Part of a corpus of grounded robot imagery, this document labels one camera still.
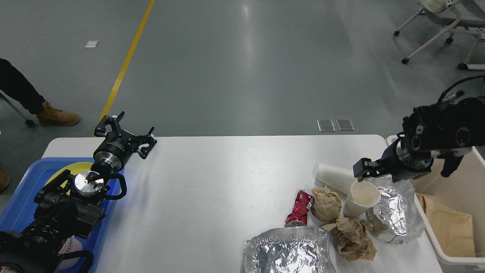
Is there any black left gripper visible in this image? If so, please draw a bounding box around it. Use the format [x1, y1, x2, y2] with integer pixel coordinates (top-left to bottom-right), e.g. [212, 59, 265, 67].
[92, 111, 157, 171]

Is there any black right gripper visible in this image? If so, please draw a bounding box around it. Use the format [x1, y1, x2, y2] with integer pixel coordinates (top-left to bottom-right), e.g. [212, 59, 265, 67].
[353, 139, 434, 182]

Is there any white paper cup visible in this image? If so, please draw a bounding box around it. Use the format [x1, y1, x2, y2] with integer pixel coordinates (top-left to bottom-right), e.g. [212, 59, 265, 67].
[343, 181, 381, 218]

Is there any yellow plate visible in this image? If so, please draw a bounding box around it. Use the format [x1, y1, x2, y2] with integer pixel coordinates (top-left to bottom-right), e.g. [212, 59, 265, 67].
[45, 162, 92, 185]

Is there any brown paper bag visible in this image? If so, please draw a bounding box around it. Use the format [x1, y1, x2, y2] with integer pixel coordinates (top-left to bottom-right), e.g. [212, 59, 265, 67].
[423, 194, 476, 257]

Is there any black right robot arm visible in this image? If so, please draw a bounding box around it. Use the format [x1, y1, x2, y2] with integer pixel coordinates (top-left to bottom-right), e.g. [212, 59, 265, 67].
[353, 77, 485, 182]

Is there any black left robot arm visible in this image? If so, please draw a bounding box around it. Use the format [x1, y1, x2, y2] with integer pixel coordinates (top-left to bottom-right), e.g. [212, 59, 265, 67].
[1, 111, 156, 273]

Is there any right floor outlet cover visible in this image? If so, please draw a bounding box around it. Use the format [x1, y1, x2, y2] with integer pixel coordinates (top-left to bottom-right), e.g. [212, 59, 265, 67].
[336, 119, 355, 132]

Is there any floor outlet cover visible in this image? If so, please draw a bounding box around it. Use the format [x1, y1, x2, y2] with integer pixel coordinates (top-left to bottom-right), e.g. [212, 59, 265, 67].
[336, 119, 355, 132]
[317, 119, 336, 132]

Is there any crumpled brown paper ball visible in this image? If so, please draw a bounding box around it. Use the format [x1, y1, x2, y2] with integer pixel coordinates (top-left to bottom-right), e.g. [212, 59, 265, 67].
[310, 185, 342, 223]

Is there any left floor outlet cover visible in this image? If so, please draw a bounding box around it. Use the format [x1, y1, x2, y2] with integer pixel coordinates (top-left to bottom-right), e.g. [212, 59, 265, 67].
[317, 119, 336, 132]

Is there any rear aluminium foil piece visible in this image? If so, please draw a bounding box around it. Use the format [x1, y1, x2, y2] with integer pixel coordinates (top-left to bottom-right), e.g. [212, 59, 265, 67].
[365, 175, 424, 245]

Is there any brown paper in bin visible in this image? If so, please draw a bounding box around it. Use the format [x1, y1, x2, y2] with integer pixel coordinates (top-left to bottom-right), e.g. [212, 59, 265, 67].
[415, 193, 426, 213]

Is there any crumpled brown paper napkin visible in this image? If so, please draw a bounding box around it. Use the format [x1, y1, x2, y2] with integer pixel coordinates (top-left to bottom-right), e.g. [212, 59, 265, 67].
[321, 217, 377, 262]

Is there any tan work boot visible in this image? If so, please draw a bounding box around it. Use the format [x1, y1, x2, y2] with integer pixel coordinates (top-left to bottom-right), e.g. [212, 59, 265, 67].
[35, 100, 80, 127]

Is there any crushed red soda can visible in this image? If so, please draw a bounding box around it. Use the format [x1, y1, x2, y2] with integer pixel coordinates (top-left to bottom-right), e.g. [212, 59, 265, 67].
[285, 190, 314, 228]

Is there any grey chair leg caster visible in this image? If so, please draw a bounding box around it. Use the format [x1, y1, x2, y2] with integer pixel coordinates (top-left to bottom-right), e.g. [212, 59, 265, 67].
[0, 92, 35, 128]

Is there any beige plastic bin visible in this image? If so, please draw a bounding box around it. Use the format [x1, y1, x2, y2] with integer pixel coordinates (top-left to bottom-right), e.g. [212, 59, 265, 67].
[386, 135, 485, 270]

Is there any front aluminium foil tray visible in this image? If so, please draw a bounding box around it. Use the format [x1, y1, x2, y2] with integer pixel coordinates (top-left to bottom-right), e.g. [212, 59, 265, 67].
[242, 226, 336, 273]

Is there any black trouser leg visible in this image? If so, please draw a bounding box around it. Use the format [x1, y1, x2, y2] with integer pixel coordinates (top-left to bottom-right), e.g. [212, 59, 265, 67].
[0, 58, 45, 115]

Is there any pink mug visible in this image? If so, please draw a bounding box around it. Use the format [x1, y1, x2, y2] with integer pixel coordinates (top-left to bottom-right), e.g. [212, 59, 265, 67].
[57, 236, 83, 270]

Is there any blue plastic tray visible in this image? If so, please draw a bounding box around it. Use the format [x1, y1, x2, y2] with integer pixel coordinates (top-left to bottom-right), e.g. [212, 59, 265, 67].
[0, 157, 116, 273]

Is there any white office chair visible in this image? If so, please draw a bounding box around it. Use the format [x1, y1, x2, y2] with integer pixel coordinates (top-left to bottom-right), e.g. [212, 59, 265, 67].
[394, 0, 485, 71]

